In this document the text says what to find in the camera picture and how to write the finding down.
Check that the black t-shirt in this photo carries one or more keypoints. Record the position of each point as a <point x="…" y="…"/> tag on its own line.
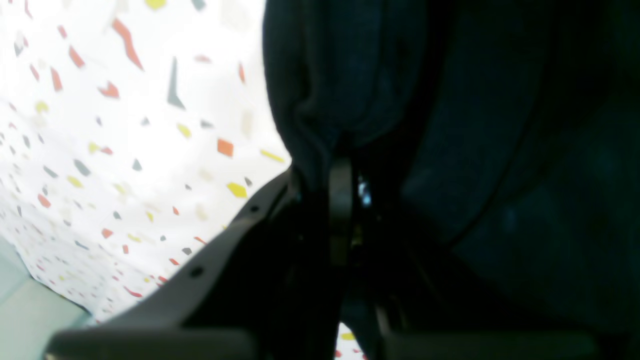
<point x="504" y="134"/>

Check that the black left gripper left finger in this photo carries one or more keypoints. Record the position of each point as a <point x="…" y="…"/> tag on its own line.
<point x="269" y="287"/>

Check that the terrazzo pattern tablecloth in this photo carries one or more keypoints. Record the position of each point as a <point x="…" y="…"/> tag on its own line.
<point x="132" y="133"/>

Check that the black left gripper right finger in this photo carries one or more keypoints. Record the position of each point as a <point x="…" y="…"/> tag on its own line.
<point x="387" y="255"/>

